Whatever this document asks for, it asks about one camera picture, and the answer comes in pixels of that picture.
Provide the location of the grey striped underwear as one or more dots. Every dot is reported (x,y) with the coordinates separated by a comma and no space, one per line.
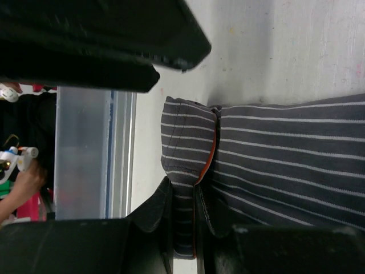
(300,164)

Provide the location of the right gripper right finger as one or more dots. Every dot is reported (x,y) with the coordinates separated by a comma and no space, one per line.
(227,242)

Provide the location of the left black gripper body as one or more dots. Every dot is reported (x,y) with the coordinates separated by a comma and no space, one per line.
(111,45)

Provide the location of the white teleoperation handle device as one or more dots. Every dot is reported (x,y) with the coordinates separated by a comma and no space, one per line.
(19,158)

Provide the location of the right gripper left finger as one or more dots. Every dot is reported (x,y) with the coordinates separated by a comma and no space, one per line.
(139,243)

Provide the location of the operator bare hand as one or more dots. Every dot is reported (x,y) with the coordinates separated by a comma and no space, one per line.
(27,184)

